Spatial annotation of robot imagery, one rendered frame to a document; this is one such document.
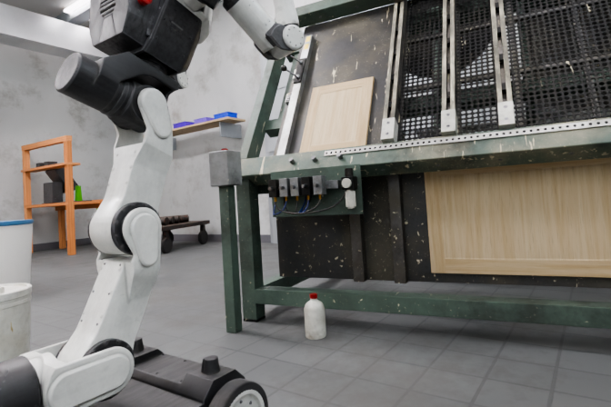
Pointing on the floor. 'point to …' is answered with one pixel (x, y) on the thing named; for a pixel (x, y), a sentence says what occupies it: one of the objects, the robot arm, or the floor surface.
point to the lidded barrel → (15, 251)
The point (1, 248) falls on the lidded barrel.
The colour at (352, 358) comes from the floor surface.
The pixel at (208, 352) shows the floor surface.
